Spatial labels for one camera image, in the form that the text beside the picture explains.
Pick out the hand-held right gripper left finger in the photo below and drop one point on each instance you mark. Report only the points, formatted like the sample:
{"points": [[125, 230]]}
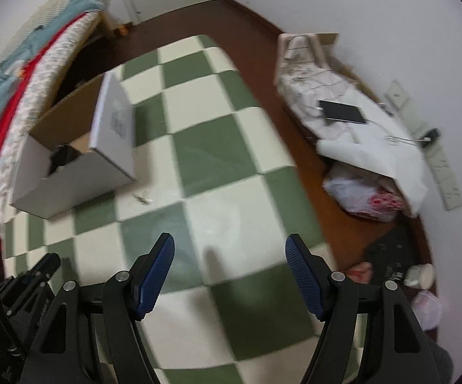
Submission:
{"points": [[155, 276]]}

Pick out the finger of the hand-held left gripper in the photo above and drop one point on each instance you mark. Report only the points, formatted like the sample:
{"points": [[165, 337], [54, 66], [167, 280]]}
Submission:
{"points": [[47, 264], [17, 288]]}

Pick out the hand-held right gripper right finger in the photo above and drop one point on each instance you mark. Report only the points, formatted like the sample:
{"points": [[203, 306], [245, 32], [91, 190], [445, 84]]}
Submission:
{"points": [[305, 276]]}

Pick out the small silver earring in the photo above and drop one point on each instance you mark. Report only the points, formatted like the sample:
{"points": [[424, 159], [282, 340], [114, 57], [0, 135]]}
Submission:
{"points": [[141, 199]]}

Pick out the white cardboard box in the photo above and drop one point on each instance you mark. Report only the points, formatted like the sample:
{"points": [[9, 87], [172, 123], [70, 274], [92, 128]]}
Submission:
{"points": [[79, 184]]}

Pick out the black fitness wristband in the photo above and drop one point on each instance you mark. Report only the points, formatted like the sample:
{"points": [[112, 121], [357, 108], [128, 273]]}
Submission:
{"points": [[63, 159]]}

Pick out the pink object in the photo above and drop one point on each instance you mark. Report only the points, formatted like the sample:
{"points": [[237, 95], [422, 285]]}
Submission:
{"points": [[361, 271]]}

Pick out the black printed bag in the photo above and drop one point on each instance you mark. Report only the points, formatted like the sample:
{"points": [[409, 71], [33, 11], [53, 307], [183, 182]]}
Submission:
{"points": [[391, 250]]}

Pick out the red printed plastic bag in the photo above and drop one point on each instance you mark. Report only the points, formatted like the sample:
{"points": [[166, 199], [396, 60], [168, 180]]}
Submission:
{"points": [[367, 198]]}

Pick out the white cup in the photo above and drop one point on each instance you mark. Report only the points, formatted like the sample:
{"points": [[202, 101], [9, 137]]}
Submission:
{"points": [[421, 275]]}

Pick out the clear plastic bag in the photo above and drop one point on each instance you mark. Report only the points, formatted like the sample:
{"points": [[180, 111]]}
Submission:
{"points": [[427, 310]]}

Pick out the green checkered tablecloth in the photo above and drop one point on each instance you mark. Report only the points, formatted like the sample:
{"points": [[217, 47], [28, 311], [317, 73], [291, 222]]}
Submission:
{"points": [[223, 148]]}

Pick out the black smartphone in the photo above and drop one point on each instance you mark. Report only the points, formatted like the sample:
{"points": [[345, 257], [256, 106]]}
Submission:
{"points": [[343, 112]]}

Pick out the grey checkered bed sheet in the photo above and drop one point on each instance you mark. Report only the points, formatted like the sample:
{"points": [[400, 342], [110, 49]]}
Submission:
{"points": [[39, 80]]}

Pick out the black charger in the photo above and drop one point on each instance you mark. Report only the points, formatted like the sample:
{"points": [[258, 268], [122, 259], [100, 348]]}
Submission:
{"points": [[431, 138]]}

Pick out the floral fabric bag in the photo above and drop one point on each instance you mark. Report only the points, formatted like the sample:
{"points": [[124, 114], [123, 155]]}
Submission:
{"points": [[303, 72]]}

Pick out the brown cardboard box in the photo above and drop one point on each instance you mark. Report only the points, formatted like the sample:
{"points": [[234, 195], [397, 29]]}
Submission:
{"points": [[329, 39]]}

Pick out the small orange bottle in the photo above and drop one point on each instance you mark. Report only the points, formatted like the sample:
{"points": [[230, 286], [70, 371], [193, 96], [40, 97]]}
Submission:
{"points": [[123, 30]]}

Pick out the small blue blanket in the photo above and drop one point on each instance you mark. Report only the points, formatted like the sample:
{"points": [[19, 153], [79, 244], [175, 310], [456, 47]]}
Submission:
{"points": [[63, 14]]}

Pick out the large white wall socket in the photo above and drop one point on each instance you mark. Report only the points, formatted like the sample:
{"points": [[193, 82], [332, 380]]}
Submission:
{"points": [[401, 98]]}

